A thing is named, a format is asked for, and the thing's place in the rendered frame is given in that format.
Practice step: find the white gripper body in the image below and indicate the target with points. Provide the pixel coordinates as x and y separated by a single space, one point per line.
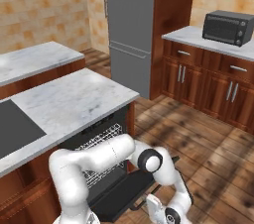
154 208

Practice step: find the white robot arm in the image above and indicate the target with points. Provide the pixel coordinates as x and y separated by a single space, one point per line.
82 165

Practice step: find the black dishwasher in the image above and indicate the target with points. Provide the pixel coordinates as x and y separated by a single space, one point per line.
99 120

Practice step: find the wooden island cabinet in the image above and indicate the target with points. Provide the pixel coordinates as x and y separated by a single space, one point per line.
20 195

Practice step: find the wooden cupboards with drawers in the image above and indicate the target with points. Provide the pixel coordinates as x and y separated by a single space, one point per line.
205 79

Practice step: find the black hob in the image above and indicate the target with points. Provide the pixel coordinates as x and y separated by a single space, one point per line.
15 129

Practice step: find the wooden counter cabinet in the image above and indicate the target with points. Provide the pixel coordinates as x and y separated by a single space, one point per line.
36 81

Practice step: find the grey fridge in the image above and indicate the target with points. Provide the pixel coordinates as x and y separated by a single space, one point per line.
130 29

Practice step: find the tall wooden side panel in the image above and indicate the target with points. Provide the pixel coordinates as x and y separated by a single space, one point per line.
168 20

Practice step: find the black toaster oven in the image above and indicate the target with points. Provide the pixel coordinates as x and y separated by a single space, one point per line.
225 29

